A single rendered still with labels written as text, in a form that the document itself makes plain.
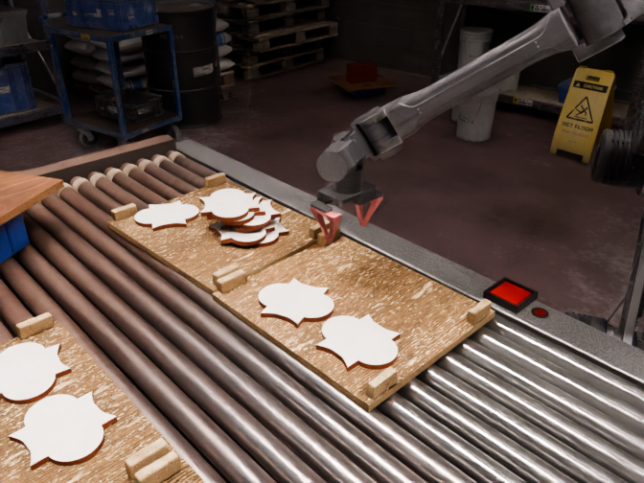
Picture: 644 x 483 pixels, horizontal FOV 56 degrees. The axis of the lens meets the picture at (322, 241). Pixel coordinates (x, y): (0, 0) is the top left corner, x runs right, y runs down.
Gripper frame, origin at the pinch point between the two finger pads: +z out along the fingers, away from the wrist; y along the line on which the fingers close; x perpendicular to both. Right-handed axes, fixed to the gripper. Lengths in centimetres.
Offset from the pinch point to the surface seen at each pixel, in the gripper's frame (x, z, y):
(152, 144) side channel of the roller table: 88, 7, 6
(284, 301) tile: -1.6, 7.9, -18.0
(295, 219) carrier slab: 23.1, 8.7, 6.8
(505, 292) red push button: -27.2, 9.7, 17.3
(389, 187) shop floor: 152, 100, 199
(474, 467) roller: -46, 12, -21
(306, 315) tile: -7.8, 7.9, -18.0
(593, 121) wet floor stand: 87, 71, 335
